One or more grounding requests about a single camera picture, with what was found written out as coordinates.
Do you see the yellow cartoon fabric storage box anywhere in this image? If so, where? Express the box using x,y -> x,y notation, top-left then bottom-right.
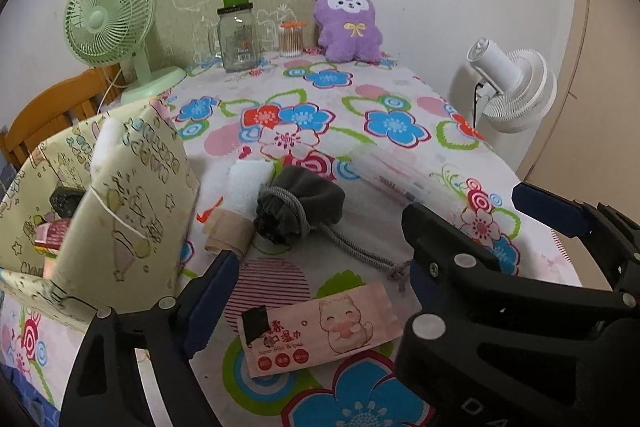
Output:
1,98 -> 200,329

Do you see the white standing fan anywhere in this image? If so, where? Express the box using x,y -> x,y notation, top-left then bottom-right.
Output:
466,38 -> 558,134

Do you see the pink tissue pack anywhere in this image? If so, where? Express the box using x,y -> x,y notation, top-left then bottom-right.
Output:
238,283 -> 402,378

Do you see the cotton swab jar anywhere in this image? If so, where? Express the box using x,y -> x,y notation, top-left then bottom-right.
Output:
278,22 -> 306,57

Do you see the white beige rolled cloth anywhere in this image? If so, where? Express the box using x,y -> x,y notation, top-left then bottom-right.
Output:
203,159 -> 274,259

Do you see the grey drawstring pouch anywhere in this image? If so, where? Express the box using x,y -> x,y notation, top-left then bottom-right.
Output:
254,166 -> 411,291

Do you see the black plastic bag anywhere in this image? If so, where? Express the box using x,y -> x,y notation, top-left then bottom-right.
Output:
49,186 -> 86,219

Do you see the green desk fan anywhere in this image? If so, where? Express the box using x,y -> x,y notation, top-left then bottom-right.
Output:
63,0 -> 186,104

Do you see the glass mug jar green lid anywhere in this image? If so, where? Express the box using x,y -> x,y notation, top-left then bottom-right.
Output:
210,0 -> 259,72

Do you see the purple plush bunny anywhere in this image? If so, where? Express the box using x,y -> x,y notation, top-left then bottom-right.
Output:
314,0 -> 383,63

